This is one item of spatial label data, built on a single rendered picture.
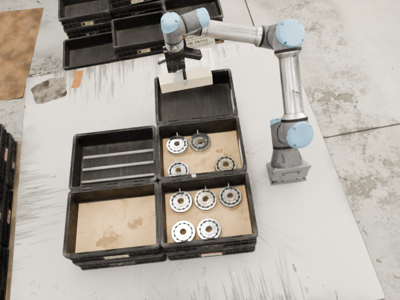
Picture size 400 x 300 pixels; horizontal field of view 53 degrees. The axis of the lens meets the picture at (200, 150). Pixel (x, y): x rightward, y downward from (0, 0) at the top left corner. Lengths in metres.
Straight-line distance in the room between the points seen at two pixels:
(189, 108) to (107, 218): 0.69
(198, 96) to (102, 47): 1.37
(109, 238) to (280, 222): 0.78
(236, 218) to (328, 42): 2.19
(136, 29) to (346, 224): 2.10
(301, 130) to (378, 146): 1.41
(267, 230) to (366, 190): 1.13
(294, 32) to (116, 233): 1.14
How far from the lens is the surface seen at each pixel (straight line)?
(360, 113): 3.20
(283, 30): 1.71
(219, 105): 2.09
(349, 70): 3.45
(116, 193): 1.85
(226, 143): 1.95
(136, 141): 2.02
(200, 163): 1.90
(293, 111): 1.75
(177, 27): 1.62
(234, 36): 1.81
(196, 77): 1.85
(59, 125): 2.38
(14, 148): 3.12
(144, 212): 1.84
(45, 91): 2.56
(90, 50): 3.34
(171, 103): 2.12
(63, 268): 2.01
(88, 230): 1.88
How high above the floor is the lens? 2.50
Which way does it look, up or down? 59 degrees down
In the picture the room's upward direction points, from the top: 9 degrees counter-clockwise
